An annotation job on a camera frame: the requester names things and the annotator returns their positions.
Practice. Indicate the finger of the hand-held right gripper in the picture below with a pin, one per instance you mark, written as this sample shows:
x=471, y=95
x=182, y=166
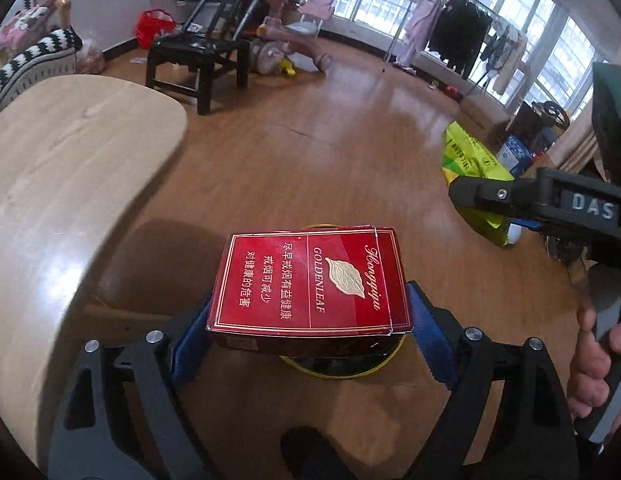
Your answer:
x=490, y=197

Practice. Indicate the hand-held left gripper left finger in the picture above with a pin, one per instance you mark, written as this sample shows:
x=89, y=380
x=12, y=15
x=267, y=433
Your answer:
x=190, y=350

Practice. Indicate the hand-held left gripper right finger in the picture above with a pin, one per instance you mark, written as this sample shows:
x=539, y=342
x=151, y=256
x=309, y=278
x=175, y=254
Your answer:
x=433, y=340

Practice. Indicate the black yellow-rimmed trash bin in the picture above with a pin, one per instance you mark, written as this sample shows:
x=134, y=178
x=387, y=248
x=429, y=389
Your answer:
x=340, y=364

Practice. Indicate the red cigarette box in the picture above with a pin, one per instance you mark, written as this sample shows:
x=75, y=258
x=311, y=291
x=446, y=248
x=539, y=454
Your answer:
x=310, y=280

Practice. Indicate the person's right hand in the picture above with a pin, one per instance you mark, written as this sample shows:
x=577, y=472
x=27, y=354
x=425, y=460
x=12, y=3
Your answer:
x=588, y=370

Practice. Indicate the yellow green woven bag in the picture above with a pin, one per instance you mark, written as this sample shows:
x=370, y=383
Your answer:
x=470, y=155

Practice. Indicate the blue white box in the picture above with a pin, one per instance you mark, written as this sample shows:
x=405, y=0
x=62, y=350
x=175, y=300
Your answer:
x=513, y=155

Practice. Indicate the black stroller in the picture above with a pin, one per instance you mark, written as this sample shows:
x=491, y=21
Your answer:
x=540, y=117

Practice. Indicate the beige garment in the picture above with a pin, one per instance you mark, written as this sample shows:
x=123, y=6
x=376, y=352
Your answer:
x=510, y=60

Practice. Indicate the black jacket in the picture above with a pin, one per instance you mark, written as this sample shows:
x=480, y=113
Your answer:
x=458, y=35

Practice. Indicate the metal clothes rack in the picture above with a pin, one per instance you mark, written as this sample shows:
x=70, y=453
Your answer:
x=495, y=10

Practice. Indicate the pink garment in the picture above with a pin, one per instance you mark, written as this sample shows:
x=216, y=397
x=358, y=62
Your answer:
x=420, y=20

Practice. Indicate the large window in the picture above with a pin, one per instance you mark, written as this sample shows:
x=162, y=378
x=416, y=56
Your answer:
x=540, y=10

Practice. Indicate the yellow toy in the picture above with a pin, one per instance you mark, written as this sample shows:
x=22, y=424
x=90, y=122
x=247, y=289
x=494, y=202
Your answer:
x=288, y=67

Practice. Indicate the pink child chair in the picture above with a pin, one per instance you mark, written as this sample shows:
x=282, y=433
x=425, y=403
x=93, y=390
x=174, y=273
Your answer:
x=318, y=7

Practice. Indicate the pink toy tricycle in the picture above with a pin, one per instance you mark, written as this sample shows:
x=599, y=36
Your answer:
x=273, y=55

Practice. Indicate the black wooden chair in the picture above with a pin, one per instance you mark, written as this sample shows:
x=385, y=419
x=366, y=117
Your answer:
x=195, y=52

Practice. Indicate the pink plastic bag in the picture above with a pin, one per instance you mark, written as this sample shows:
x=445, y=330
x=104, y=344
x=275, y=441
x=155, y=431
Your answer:
x=90, y=60

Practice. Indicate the red plastic basket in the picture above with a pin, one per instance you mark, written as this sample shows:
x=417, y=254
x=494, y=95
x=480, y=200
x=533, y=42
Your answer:
x=153, y=27

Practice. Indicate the black white striped sofa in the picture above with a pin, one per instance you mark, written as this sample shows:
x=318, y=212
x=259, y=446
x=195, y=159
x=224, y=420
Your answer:
x=35, y=57

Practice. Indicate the pink cartoon pillow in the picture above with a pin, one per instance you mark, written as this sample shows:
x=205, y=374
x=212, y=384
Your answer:
x=30, y=22

